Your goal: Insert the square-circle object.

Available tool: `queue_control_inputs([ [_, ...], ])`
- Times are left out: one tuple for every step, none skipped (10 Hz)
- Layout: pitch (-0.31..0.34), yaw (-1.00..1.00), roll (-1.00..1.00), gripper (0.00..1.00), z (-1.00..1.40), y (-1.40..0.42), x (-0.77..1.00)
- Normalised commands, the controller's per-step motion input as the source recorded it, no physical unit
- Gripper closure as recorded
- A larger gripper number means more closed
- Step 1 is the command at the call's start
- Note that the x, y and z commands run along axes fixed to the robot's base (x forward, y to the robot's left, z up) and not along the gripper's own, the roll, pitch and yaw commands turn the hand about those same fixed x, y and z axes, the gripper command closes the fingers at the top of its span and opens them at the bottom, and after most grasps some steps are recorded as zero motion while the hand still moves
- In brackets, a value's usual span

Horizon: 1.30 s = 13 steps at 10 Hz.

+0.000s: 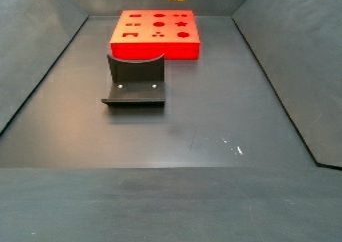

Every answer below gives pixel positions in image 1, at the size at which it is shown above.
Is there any red shape sorter box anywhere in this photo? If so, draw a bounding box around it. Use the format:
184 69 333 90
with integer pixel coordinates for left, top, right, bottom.
109 10 200 60

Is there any black curved holder stand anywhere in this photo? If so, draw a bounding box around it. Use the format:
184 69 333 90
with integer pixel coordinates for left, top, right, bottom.
101 55 166 105

